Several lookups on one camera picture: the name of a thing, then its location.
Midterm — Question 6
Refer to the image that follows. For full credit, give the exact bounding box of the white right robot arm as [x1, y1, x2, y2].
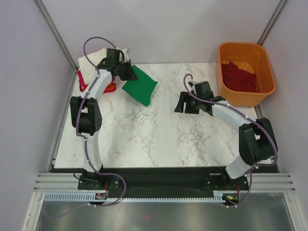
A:
[174, 81, 278, 190]

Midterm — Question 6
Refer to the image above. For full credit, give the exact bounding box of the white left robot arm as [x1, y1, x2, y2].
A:
[70, 49, 138, 172]

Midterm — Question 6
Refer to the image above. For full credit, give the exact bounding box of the left aluminium frame post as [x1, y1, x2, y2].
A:
[33, 0, 77, 71]

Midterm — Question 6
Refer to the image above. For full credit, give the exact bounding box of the aluminium front rail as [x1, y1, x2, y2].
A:
[34, 173, 295, 193]

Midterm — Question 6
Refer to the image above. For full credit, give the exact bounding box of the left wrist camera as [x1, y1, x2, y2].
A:
[121, 48, 129, 63]

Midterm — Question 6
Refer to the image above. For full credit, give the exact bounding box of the pink folded t-shirt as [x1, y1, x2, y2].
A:
[77, 70, 88, 92]

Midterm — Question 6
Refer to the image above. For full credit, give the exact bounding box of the right aluminium frame post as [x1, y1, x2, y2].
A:
[257, 0, 289, 46]

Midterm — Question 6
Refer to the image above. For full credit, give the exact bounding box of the slotted cable duct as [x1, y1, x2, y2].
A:
[44, 191, 241, 203]

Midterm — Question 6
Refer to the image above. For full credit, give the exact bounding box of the white folded t-shirt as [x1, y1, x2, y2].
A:
[78, 48, 106, 85]

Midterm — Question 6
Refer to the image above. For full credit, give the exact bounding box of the orange folded t-shirt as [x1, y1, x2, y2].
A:
[103, 82, 116, 93]

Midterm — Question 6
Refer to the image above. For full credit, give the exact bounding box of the dark red t-shirt in tub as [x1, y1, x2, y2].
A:
[221, 62, 258, 92]

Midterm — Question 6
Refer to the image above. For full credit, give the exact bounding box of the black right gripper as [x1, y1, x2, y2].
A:
[174, 91, 203, 115]

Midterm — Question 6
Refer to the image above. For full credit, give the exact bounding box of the aluminium frame post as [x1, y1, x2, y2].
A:
[257, 0, 289, 46]
[33, 0, 77, 71]

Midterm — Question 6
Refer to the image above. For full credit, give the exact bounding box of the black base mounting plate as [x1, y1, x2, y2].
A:
[78, 167, 248, 197]

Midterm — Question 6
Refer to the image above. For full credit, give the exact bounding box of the orange plastic tub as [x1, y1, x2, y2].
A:
[216, 42, 276, 108]

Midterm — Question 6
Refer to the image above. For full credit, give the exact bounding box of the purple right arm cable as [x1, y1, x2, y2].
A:
[183, 73, 279, 209]

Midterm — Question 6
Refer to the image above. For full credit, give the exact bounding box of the green t-shirt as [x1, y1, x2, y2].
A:
[122, 65, 158, 106]

